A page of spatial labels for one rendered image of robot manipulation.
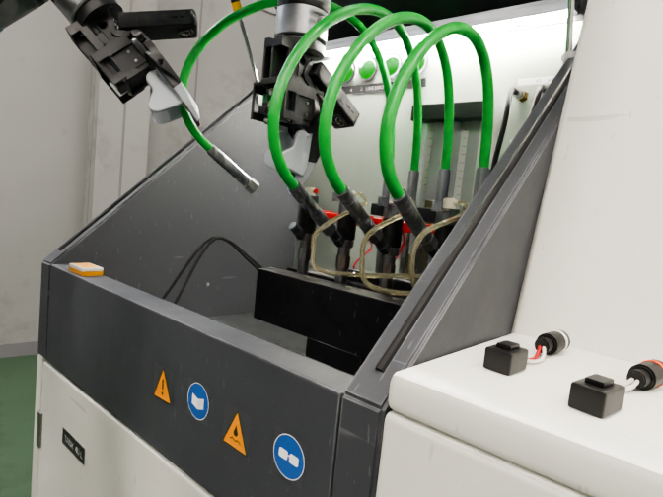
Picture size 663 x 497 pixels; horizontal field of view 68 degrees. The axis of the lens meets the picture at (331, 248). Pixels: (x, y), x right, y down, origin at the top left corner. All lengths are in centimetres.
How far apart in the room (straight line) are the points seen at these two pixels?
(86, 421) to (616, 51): 80
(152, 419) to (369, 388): 32
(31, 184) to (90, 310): 263
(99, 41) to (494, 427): 72
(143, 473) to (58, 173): 283
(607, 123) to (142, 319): 55
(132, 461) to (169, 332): 19
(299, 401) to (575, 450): 21
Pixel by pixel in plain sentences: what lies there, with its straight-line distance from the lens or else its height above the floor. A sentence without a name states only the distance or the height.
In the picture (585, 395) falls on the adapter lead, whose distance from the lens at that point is 35.
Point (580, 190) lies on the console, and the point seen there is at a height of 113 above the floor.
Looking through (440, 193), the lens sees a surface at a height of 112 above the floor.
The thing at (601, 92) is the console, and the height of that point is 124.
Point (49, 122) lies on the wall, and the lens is 339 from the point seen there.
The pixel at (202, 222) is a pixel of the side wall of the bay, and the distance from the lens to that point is 102.
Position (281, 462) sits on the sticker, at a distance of 46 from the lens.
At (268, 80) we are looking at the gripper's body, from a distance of 72.
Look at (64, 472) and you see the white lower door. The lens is 92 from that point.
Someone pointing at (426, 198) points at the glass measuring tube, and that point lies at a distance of 93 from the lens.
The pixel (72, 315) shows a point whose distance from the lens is 83.
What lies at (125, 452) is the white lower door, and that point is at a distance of 71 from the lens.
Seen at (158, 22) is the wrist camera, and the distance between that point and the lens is 84.
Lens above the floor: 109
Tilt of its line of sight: 5 degrees down
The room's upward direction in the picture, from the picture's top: 6 degrees clockwise
